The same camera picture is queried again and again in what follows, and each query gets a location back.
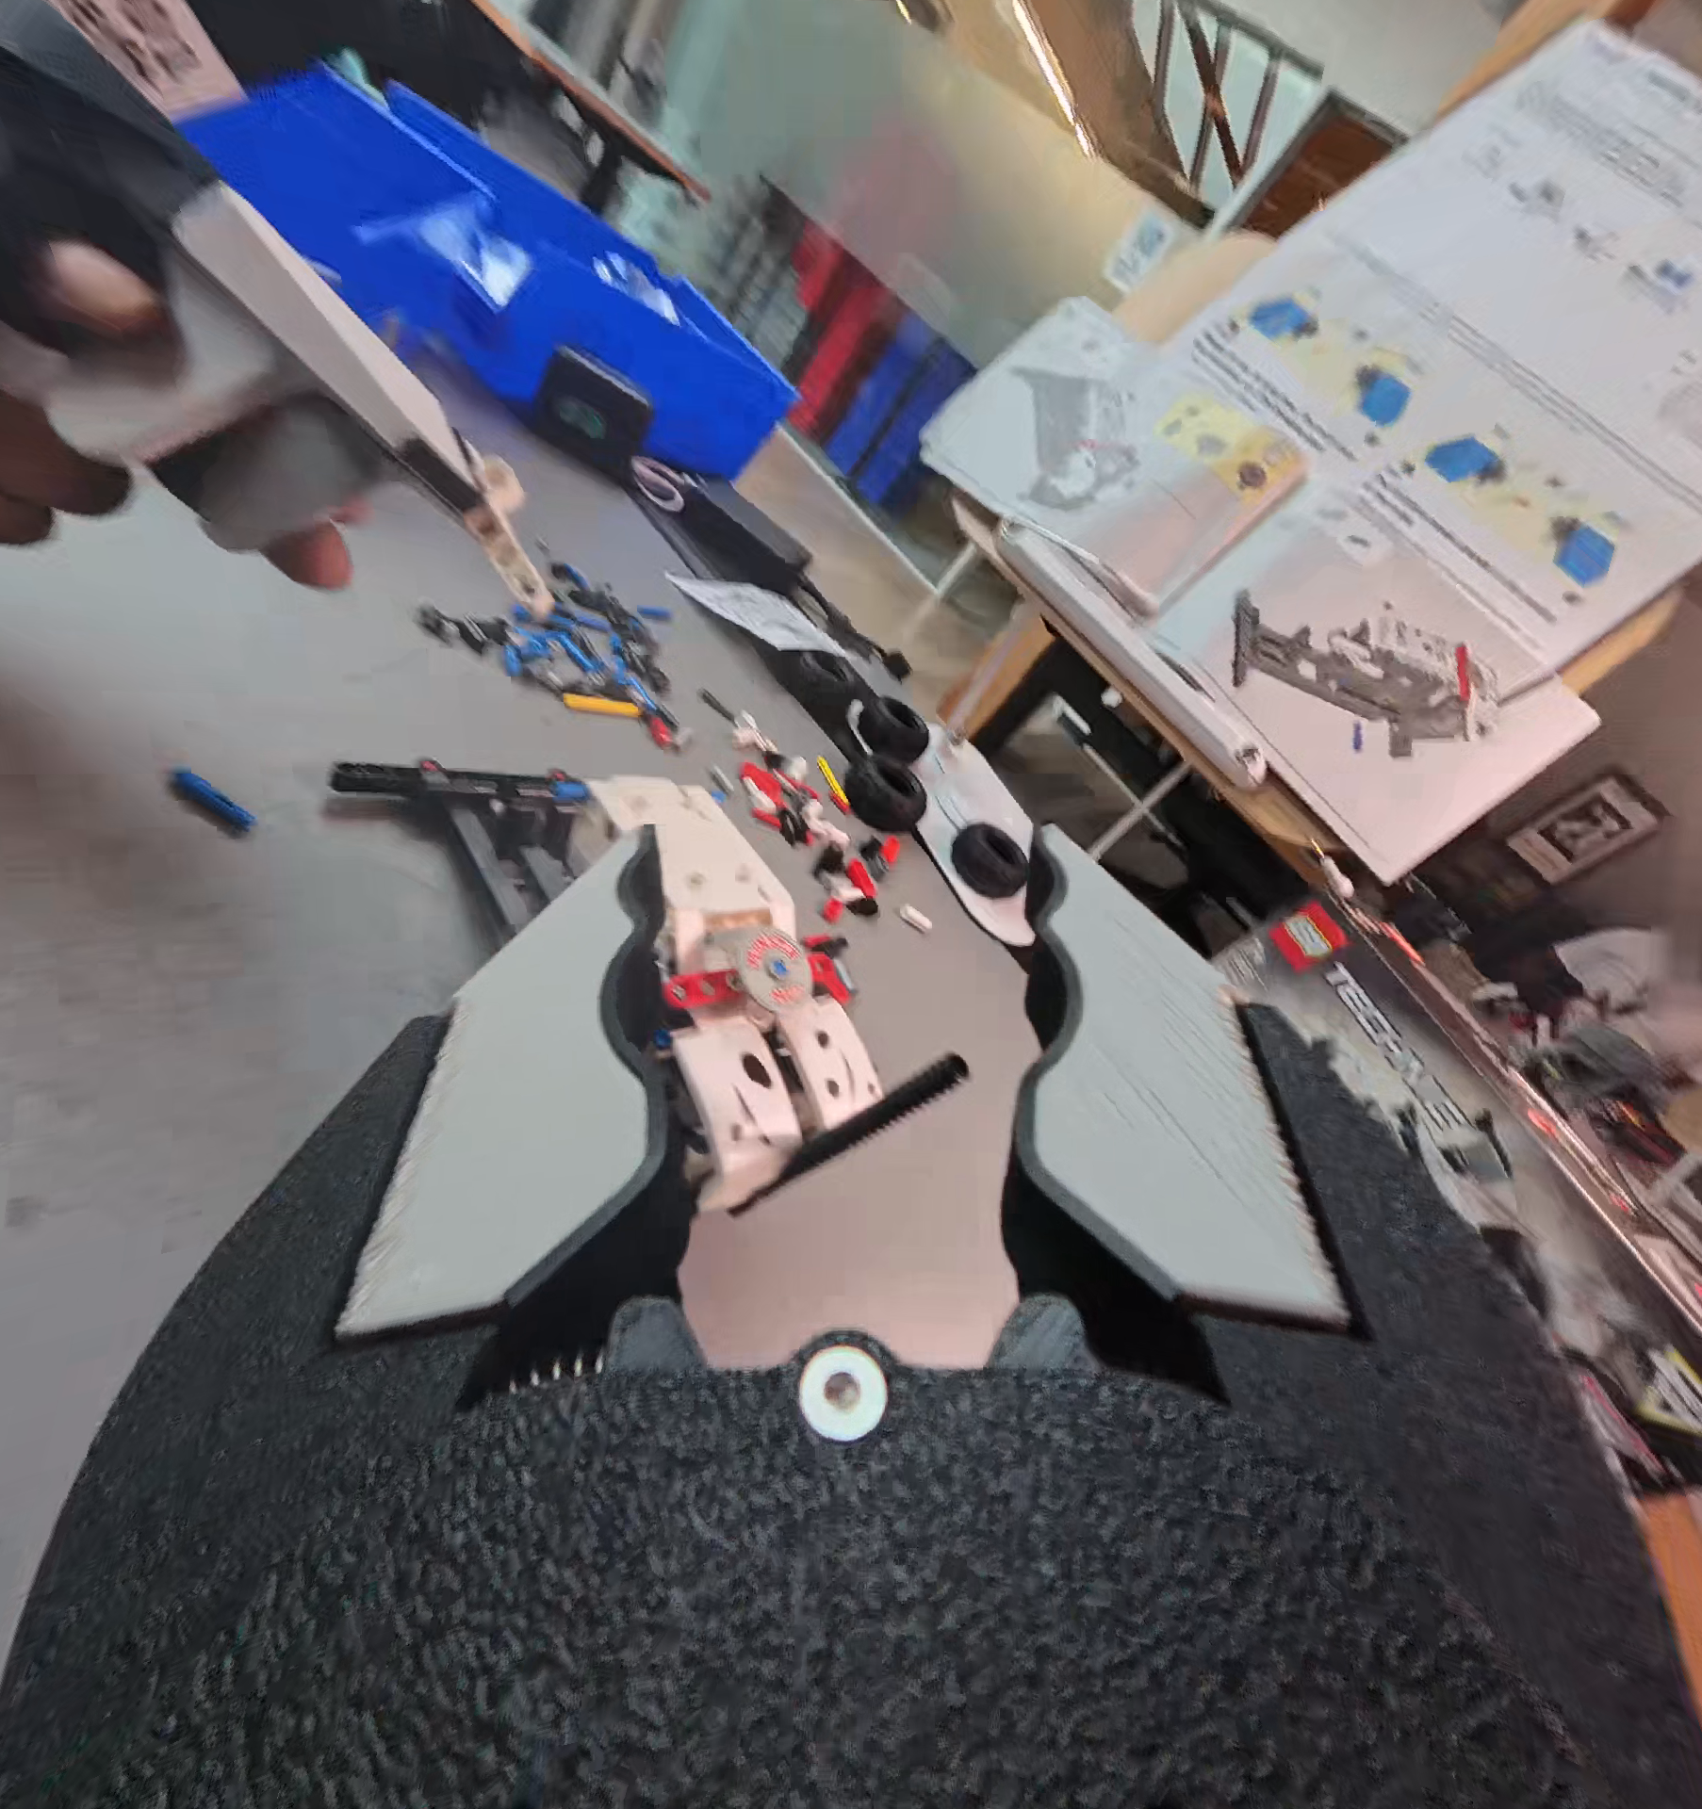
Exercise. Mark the printed task sheet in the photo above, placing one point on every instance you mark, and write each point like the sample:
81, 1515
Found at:
1501, 255

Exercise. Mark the white sticker sheet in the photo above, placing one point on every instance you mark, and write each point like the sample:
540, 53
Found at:
759, 609

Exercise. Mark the printed toy truck box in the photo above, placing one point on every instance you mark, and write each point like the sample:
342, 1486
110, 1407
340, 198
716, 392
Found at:
1430, 1101

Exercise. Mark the black adapter box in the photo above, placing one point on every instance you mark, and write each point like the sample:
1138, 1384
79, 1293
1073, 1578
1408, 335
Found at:
746, 519

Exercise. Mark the white black toy truck chassis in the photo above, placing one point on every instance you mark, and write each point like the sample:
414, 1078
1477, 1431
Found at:
710, 847

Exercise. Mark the grey desk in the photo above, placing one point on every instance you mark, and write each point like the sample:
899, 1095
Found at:
159, 990

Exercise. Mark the white toy connector piece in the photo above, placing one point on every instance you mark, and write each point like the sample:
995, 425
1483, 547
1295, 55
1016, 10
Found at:
504, 529

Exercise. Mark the pile of red white parts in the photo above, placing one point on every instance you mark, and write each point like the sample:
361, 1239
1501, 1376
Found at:
808, 833

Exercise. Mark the wooden background table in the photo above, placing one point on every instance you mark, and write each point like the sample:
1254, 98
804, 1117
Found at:
610, 114

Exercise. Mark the pile of blue black pins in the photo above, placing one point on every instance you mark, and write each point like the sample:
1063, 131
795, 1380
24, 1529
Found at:
569, 635

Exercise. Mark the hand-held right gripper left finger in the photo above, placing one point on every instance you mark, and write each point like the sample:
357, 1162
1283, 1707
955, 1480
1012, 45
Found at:
512, 1131

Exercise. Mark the open instruction booklet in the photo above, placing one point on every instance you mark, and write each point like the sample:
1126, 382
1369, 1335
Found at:
1148, 423

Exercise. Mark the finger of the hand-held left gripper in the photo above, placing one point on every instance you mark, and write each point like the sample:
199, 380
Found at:
314, 339

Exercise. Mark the small blue white notice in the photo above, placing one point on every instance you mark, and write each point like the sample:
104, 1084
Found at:
1142, 249

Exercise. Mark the marker tag board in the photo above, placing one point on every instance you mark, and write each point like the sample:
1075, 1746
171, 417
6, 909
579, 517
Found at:
1587, 827

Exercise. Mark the black power bank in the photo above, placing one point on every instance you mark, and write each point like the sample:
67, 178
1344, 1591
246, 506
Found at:
593, 410

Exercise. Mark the shelf of coloured bins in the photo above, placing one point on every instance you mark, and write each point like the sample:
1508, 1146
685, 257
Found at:
879, 366

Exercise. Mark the white book stand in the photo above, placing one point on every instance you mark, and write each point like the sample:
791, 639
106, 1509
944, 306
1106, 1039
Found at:
965, 792

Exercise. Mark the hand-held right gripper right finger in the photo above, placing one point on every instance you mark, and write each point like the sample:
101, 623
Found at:
1177, 1131

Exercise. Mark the black toy tyre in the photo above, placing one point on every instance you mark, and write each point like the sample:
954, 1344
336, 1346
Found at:
891, 725
826, 680
993, 856
887, 794

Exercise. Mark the blue toy pin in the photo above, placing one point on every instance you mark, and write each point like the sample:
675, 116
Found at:
212, 800

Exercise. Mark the framed marker tag sign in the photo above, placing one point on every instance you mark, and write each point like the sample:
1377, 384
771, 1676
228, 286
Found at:
144, 41

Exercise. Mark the person's left hand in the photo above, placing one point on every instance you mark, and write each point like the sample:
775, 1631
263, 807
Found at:
3, 453

